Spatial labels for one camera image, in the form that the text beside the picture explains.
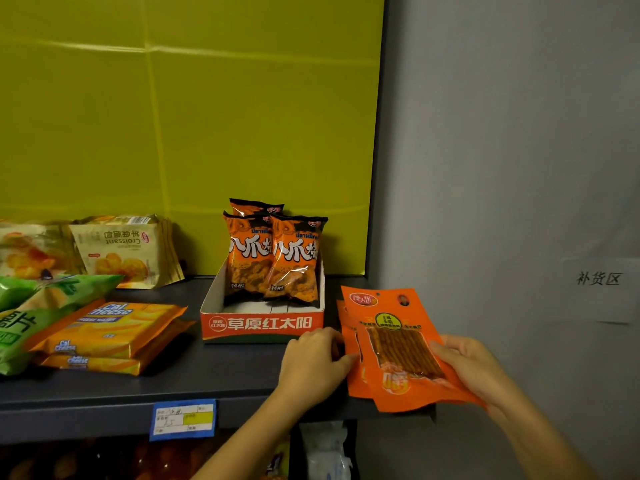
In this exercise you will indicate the row of orange drink bottles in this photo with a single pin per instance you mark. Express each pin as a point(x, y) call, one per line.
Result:
point(125, 462)

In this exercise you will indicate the person's right hand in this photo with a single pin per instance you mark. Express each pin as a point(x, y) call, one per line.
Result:
point(480, 374)

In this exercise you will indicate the lime yellow back panel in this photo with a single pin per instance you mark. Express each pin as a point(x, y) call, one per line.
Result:
point(200, 119)

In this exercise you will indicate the person's left hand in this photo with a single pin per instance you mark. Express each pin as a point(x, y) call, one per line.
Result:
point(310, 369)

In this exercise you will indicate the person's right forearm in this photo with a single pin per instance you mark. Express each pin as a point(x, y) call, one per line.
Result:
point(545, 449)

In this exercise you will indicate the orange windowed snack pouch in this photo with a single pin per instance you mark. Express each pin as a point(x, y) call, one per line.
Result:
point(360, 387)
point(395, 319)

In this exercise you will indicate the person's left forearm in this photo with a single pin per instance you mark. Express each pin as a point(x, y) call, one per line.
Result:
point(245, 444)

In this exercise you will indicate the white plastic packet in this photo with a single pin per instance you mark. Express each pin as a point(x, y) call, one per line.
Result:
point(325, 454)

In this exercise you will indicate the red white cardboard box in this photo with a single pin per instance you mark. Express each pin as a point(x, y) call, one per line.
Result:
point(260, 323)

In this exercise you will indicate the dark grey shelf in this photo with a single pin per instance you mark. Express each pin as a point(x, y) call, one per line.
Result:
point(225, 374)

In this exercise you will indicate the blue price tag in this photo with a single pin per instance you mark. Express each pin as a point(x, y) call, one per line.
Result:
point(182, 419)

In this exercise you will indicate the white paper wall sign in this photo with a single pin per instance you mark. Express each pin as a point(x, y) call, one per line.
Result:
point(600, 294)

